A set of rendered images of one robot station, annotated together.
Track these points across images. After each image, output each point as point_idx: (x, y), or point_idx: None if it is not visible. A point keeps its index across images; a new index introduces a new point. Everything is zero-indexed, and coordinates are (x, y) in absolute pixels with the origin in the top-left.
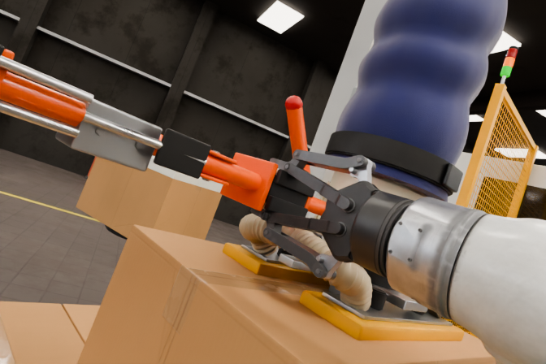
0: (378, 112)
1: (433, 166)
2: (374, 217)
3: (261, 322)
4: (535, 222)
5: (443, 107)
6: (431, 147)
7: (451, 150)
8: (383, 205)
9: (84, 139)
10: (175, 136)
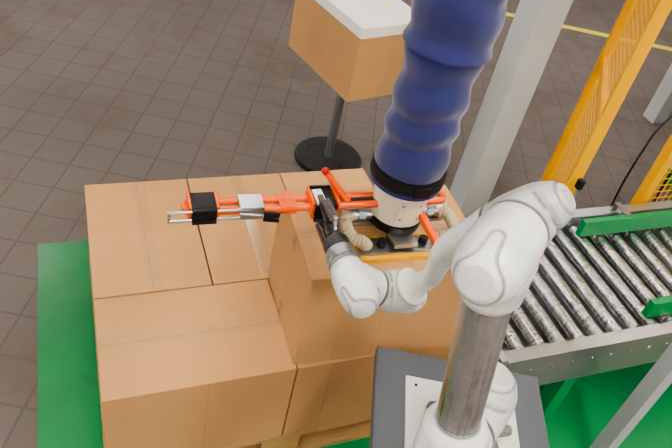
0: (381, 158)
1: (406, 191)
2: (325, 245)
3: (309, 259)
4: (344, 265)
5: (411, 161)
6: (406, 180)
7: (421, 180)
8: (328, 242)
9: (242, 217)
10: (267, 214)
